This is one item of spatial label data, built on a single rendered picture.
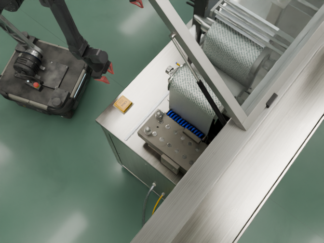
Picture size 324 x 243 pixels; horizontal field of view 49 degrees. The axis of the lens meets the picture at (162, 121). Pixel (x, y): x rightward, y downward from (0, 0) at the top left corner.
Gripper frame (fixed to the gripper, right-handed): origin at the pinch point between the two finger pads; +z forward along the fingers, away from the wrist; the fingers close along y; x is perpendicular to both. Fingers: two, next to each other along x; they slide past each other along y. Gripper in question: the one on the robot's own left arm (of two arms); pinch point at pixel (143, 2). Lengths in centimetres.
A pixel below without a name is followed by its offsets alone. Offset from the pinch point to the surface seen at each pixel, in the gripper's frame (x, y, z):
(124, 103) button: -2, -56, 15
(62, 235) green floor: 69, -130, 81
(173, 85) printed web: -42, -55, -3
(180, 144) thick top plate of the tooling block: -38, -72, 23
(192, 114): -45, -60, 14
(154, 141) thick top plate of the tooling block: -27, -74, 17
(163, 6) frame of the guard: -76, -70, -61
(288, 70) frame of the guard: -94, -59, -19
